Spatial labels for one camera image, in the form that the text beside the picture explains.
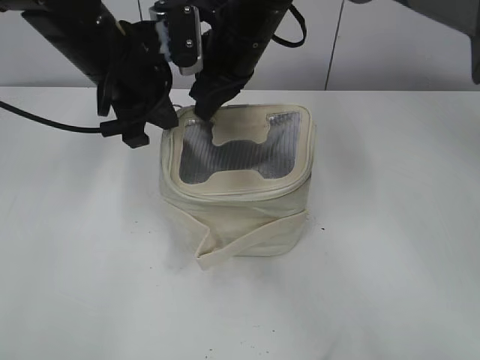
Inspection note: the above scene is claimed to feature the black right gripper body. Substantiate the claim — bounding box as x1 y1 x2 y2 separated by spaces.
190 70 248 109

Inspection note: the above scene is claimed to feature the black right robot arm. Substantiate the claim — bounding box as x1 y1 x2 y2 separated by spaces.
190 1 292 121

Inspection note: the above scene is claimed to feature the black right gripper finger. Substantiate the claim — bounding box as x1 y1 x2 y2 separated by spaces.
193 96 229 121

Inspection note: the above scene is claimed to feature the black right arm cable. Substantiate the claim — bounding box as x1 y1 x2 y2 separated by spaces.
271 5 311 49

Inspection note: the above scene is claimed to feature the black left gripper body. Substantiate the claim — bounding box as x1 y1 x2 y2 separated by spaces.
97 55 173 147

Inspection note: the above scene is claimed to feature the cream fabric zipper bag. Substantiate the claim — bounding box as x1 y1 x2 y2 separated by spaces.
160 104 316 269

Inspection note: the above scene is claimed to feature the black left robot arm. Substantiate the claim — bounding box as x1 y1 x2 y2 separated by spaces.
21 1 179 149

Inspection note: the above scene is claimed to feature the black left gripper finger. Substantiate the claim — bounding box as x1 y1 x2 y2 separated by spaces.
145 94 179 130

